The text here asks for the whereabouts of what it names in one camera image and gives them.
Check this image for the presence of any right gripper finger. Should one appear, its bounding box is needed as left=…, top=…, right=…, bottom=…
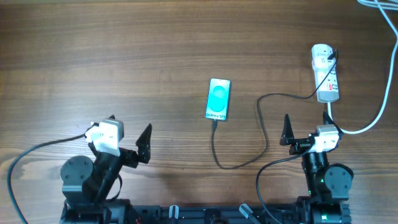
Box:
left=323, top=111, right=344, bottom=136
left=279, top=114, right=295, bottom=145

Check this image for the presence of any black USB charging cable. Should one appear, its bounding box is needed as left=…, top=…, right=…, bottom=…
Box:
left=211, top=49, right=340, bottom=170

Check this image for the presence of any Galaxy S25 smartphone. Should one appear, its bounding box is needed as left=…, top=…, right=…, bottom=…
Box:
left=205, top=78, right=231, bottom=121

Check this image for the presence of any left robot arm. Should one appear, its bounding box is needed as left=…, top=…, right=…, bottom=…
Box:
left=60, top=116, right=152, bottom=223

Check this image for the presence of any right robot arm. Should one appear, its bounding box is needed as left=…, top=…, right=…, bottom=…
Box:
left=280, top=111, right=354, bottom=224

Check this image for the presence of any white USB charger plug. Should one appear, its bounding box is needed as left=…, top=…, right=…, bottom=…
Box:
left=312, top=53, right=336, bottom=72

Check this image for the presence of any white power strip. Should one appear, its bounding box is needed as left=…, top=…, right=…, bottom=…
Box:
left=311, top=44, right=340, bottom=103

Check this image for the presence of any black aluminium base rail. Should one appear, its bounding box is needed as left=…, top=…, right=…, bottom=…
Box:
left=60, top=202, right=353, bottom=224

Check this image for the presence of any white power strip cord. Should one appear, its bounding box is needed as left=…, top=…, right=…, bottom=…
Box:
left=326, top=0, right=398, bottom=135

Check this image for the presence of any white cable bundle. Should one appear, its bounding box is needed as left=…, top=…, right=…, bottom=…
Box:
left=356, top=0, right=398, bottom=11

